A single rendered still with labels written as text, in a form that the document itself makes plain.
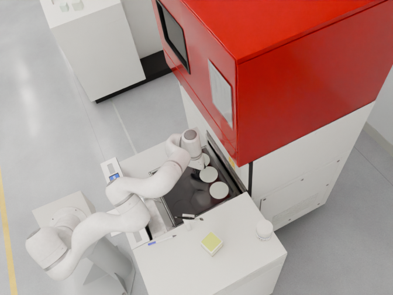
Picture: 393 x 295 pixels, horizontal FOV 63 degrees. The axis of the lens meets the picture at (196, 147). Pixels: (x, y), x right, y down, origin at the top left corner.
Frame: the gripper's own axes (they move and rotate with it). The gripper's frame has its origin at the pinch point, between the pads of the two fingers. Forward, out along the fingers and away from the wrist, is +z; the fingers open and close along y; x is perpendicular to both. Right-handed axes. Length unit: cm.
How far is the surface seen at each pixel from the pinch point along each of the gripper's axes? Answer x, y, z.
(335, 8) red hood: 21, 48, -90
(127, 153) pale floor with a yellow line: 42, -100, 92
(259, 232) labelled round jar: -28, 43, -14
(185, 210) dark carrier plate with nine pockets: -23.8, 2.7, 2.1
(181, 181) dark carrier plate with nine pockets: -9.2, -5.9, 2.0
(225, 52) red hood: -5, 22, -88
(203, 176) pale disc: -2.1, 4.4, 1.9
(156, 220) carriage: -33.6, -9.6, 4.0
